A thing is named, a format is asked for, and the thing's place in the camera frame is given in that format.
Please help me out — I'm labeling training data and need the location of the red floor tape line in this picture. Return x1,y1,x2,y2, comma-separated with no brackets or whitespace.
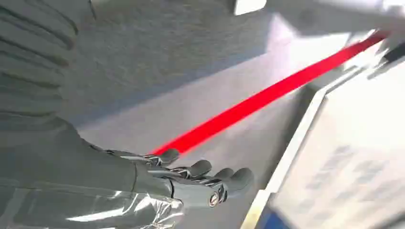
151,30,392,158

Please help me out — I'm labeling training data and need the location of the robot right arm ribbed sleeve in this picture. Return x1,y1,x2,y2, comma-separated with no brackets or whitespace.
0,0,97,127

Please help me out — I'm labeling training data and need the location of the pale wooden desk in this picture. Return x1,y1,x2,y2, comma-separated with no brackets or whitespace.
240,57,405,229

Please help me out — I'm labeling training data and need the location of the white kiosk stand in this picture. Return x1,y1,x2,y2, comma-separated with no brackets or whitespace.
233,0,405,36

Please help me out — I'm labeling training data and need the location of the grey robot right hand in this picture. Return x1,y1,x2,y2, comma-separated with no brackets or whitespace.
0,117,256,229

